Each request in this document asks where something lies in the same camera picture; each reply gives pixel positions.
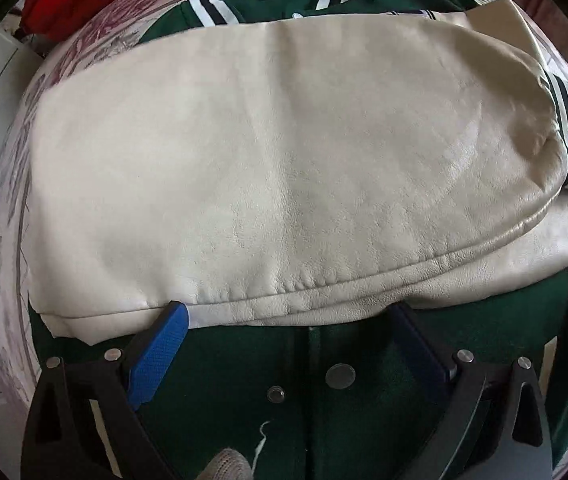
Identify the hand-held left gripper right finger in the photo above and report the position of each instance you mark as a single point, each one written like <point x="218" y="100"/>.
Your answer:
<point x="419" y="352"/>

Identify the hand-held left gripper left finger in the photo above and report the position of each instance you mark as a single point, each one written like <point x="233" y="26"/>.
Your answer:
<point x="158" y="355"/>

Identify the green varsity jacket cream sleeves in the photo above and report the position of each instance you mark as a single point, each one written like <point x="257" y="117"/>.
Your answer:
<point x="289" y="160"/>

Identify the grey knit cloth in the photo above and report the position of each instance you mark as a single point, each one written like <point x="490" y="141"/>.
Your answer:
<point x="231" y="465"/>

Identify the floral printed bedsheet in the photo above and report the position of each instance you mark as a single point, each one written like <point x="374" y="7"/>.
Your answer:
<point x="16" y="200"/>

